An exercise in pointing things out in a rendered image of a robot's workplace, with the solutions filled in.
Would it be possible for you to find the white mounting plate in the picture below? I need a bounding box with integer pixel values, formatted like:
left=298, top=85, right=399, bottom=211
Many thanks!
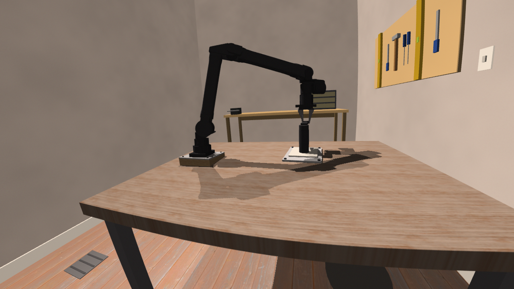
left=282, top=147, right=322, bottom=163

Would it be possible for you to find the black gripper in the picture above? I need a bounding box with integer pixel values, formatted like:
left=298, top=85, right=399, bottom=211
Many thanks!
left=296, top=93, right=316, bottom=123

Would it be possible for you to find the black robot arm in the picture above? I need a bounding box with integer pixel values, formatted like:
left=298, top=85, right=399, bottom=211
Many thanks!
left=189, top=43, right=326, bottom=157

